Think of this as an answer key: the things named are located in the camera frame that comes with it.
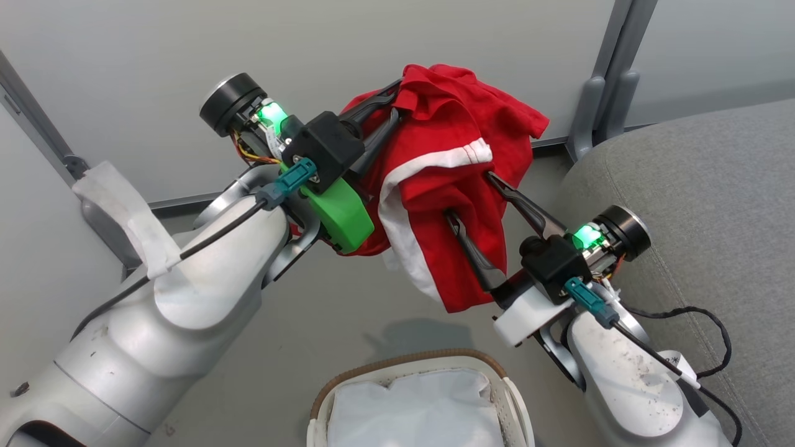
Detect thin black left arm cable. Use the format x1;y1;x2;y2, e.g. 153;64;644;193
70;197;271;341

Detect grey double partition post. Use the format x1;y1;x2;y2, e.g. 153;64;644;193
566;0;659;163

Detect grey slanted partition post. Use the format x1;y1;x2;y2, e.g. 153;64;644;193
0;50;145;277

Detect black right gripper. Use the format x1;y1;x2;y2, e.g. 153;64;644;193
445;171;652;305

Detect looped black cable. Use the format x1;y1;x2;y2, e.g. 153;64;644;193
621;305;734;380

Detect white fabric tape strip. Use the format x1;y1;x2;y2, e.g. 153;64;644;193
71;160;184;281

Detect white cloth in basket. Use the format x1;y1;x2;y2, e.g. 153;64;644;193
326;369;506;447

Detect teal left cable connector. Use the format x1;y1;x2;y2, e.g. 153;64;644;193
255;157;318;211

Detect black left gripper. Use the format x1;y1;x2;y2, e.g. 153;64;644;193
199;72;404;188

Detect orange yellow gripper wires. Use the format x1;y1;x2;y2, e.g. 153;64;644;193
232;130;281;167

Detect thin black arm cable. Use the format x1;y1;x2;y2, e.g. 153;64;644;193
611;320;744;447
70;197;271;341

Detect grey fabric sofa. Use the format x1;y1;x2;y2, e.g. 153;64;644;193
552;98;795;447

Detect teal right cable connector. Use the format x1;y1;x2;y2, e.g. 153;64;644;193
563;276;621;330

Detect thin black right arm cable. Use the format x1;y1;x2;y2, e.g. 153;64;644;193
611;320;744;447

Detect teal cable connector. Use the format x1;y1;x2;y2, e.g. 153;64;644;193
255;157;318;211
563;276;621;330

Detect red garment with white stripe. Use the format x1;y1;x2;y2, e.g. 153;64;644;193
289;63;551;314

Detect white laundry basket brown rim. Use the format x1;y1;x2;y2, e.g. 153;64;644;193
306;348;536;447

